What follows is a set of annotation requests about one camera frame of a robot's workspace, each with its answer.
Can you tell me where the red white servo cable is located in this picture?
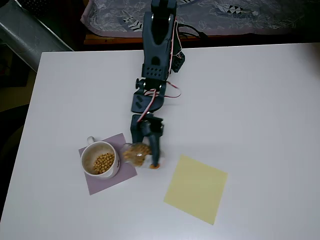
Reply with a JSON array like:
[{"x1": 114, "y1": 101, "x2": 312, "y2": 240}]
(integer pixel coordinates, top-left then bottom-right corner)
[{"x1": 139, "y1": 21, "x2": 183, "y2": 123}]

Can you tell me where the black cable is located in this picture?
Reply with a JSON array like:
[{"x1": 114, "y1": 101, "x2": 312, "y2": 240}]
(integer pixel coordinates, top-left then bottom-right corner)
[{"x1": 178, "y1": 23, "x2": 209, "y2": 40}]

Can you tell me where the white ceramic mug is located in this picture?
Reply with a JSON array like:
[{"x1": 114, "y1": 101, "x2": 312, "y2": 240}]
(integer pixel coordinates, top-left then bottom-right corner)
[{"x1": 80, "y1": 136, "x2": 123, "y2": 180}]

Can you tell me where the glass jar of beans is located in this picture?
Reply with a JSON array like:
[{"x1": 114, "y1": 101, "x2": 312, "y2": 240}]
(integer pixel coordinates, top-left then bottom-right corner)
[{"x1": 121, "y1": 142, "x2": 167, "y2": 171}]

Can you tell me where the purple paper square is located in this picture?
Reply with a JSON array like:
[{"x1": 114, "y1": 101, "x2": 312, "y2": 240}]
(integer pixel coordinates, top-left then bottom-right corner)
[{"x1": 78, "y1": 132, "x2": 138, "y2": 196}]

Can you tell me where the yellow paper square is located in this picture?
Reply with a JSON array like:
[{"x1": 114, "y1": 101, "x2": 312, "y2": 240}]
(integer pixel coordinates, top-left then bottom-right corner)
[{"x1": 163, "y1": 154, "x2": 229, "y2": 226}]

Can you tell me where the wooden bed frame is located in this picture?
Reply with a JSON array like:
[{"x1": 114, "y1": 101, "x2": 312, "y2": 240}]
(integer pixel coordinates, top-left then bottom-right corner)
[{"x1": 83, "y1": 32, "x2": 320, "y2": 46}]

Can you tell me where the patterned bed sheet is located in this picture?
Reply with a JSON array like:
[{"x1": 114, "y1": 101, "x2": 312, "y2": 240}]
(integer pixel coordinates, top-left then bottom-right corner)
[{"x1": 80, "y1": 0, "x2": 305, "y2": 39}]

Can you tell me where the silver foil duct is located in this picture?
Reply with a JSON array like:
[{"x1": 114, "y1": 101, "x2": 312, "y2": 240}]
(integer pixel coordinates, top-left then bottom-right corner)
[{"x1": 0, "y1": 0, "x2": 75, "y2": 73}]

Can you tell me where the loose soybeans pile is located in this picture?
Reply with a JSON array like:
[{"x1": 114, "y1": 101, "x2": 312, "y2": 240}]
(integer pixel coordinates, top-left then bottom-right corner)
[{"x1": 92, "y1": 152, "x2": 115, "y2": 175}]

